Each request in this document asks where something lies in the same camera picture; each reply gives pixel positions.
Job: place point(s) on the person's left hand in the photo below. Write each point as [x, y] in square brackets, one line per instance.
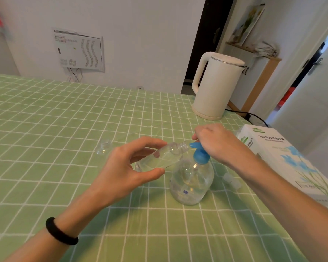
[117, 177]

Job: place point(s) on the person's right hand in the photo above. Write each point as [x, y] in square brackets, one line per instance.
[224, 144]

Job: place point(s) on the small clear plastic bottle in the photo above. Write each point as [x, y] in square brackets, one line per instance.
[164, 158]
[104, 147]

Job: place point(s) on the small white bottle cap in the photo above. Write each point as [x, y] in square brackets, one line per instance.
[231, 180]

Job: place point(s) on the large clear bottle blue pump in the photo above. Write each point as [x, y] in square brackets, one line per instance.
[191, 182]

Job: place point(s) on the person's left forearm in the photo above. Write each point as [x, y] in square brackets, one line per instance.
[60, 231]

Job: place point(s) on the person's right forearm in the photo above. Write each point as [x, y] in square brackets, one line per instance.
[292, 212]

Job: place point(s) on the white tissue paper pack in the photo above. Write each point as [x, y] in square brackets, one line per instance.
[276, 155]

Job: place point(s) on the cream electric kettle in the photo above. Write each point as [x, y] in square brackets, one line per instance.
[216, 87]

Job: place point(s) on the white door wooden side cabinet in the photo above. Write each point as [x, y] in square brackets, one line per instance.
[247, 81]

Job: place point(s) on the green checked tablecloth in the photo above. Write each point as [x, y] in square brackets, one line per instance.
[43, 155]

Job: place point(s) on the red object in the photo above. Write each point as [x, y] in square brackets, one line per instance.
[287, 95]

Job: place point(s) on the black wrist band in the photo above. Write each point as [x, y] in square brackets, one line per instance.
[60, 233]

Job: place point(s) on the crumpled grey paper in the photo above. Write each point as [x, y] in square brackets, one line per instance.
[265, 49]

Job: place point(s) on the leaning framed picture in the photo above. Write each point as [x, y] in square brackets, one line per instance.
[246, 25]

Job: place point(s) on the wooden top white cabinet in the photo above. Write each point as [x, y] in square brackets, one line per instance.
[0, 54]

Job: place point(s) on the white wall panel cover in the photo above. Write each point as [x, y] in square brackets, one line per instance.
[79, 49]

